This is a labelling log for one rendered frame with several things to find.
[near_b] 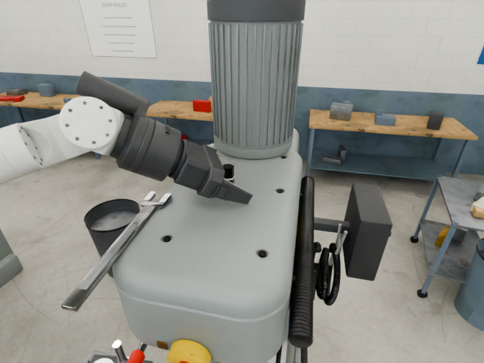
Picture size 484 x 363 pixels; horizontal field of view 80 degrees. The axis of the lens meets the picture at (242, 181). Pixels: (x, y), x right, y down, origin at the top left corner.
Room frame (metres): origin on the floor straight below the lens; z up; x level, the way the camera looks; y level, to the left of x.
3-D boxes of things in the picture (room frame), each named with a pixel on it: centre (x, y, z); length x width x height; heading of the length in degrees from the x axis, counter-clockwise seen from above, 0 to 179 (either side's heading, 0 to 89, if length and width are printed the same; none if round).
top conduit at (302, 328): (0.45, -0.13, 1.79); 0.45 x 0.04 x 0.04; 168
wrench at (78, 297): (0.33, 0.17, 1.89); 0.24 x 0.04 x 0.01; 169
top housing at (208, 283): (0.47, 0.02, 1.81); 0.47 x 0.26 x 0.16; 168
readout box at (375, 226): (0.67, -0.37, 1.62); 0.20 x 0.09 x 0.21; 168
